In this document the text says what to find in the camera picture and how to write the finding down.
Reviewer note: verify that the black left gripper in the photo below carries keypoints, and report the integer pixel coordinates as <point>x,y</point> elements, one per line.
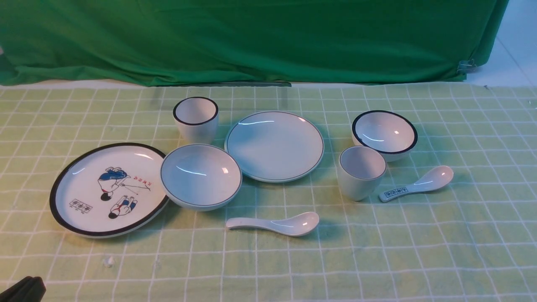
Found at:
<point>28,289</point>

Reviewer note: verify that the white bowl thin rim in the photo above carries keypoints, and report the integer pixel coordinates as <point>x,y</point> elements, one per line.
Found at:
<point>200,177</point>

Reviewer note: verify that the plain white spoon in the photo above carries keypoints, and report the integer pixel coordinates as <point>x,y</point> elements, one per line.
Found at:
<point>296,226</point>

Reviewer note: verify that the white cup thin rim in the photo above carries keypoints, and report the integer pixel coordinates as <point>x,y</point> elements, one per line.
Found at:
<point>360,170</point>

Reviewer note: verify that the illustrated plate black rim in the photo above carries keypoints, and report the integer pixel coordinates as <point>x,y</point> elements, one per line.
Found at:
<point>109,191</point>

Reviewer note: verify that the white cup black rim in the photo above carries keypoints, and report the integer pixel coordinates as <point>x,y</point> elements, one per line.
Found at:
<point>197,119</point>

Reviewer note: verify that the plain white plate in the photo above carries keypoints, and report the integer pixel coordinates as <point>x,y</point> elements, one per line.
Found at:
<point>275,146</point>

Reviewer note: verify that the green backdrop cloth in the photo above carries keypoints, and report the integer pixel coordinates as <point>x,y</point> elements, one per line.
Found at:
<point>179,42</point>

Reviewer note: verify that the white bowl black rim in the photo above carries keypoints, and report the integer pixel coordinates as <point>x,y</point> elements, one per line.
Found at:
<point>390,134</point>

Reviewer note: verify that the light green checkered tablecloth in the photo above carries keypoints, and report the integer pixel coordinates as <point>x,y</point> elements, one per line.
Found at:
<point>472,241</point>

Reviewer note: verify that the metal binder clip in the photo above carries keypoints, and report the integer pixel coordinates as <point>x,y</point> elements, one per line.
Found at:
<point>466,66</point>

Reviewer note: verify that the white spoon printed handle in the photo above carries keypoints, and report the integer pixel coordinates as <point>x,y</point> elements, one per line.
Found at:
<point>435,179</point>

